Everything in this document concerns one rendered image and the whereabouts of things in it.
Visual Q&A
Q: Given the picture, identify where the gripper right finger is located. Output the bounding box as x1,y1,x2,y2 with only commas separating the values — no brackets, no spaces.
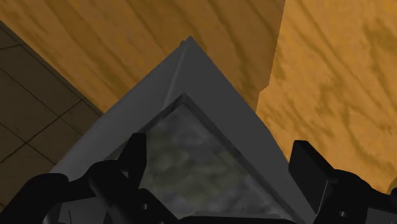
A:
288,139,397,224

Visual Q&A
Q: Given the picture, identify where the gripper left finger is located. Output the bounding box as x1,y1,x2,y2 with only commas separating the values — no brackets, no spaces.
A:
0,132,179,224

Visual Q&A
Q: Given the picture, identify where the brown wooden table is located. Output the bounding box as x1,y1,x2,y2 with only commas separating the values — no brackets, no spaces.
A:
0,0,397,195

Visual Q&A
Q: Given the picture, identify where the grey framed square box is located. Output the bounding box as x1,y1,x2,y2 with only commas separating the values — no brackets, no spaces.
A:
41,35,317,224

